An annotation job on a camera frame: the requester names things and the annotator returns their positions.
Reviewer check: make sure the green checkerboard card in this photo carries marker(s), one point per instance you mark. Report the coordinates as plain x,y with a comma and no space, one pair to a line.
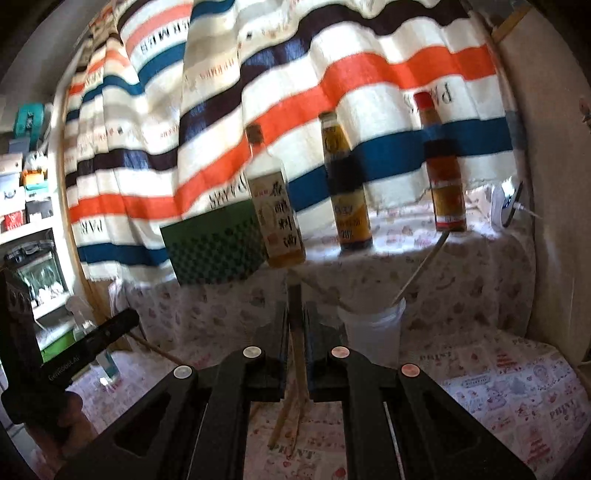
217,249

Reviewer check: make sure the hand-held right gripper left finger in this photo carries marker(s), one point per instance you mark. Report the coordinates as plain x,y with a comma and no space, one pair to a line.
277,369

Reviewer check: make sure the bundle of wooden chopsticks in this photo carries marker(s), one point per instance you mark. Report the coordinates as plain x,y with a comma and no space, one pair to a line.
281,422

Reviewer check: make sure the bear and heart print cloth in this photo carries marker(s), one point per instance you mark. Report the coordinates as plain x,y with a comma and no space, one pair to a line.
461,286

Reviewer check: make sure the person's left hand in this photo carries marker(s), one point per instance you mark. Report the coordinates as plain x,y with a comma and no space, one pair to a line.
60,443

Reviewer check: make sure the teal box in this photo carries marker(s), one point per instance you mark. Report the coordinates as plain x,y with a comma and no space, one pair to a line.
30,120

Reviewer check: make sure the translucent plastic cup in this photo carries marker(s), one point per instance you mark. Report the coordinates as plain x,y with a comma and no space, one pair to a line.
371,337

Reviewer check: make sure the clear cooking wine bottle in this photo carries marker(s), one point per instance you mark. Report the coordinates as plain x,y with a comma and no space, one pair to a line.
277,212

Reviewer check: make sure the glass tank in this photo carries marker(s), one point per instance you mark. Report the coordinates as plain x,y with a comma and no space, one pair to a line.
39,277

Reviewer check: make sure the beige board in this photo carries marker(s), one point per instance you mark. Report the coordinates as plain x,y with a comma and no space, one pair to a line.
549,184

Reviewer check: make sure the white power adapter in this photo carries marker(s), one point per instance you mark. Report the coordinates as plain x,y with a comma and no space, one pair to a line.
505,203

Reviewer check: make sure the clear spray bottle teal label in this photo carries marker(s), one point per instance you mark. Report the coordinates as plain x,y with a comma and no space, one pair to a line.
99,350

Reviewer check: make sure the patchwork print tablecloth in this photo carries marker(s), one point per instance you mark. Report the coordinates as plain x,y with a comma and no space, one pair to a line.
498,397

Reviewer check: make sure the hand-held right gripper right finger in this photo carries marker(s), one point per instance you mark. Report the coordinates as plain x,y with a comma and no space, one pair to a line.
323,369

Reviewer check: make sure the wooden chopstick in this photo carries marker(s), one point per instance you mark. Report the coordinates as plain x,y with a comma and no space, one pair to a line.
157,348
420,270
298,350

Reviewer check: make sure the red capped sauce bottle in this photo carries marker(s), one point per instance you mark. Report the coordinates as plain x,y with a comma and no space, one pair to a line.
445,184

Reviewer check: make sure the striped curtain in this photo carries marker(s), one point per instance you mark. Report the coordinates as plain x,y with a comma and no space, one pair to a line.
300,92

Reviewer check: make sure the dark soy sauce bottle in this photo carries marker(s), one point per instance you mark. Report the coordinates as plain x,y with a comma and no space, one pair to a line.
348,203

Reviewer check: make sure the white shelf unit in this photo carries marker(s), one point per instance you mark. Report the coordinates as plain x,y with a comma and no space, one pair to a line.
27,221

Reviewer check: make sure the wooden frame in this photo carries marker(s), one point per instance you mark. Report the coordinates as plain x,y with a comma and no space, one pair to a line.
71,207

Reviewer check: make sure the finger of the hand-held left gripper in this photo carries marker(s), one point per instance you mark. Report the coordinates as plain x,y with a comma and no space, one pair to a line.
97,337

